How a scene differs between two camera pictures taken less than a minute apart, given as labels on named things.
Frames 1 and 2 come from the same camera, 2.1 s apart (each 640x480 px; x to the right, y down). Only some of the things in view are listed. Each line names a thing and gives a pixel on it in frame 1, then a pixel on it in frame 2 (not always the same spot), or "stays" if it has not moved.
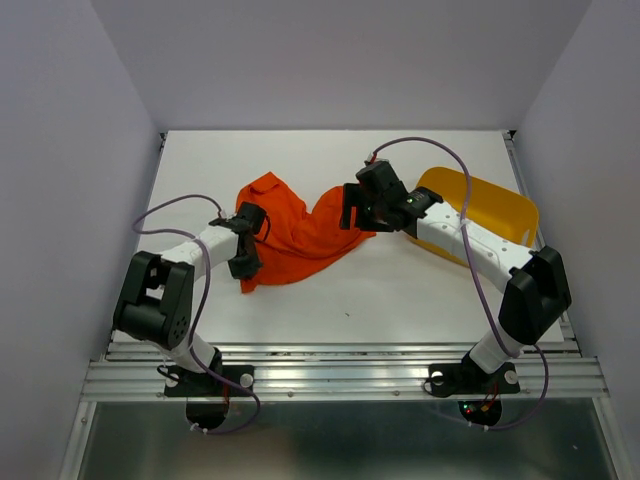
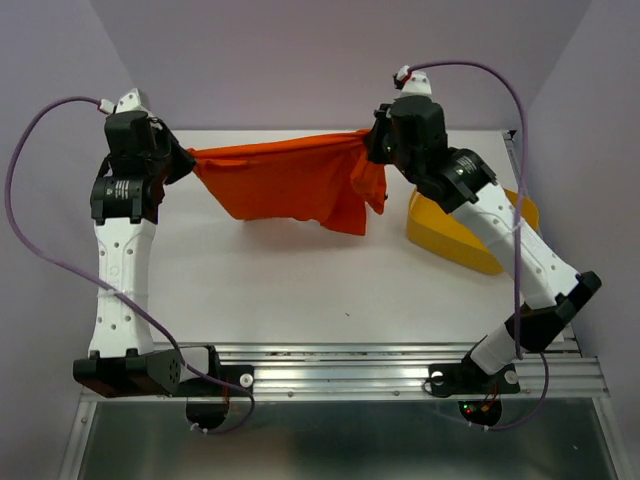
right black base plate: x=468 y=378 stays
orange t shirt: x=296 y=237 → x=325 y=179
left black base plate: x=204 y=384 stays
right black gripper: x=352 y=196 → x=384 y=121
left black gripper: x=248 y=270 → x=186 y=159
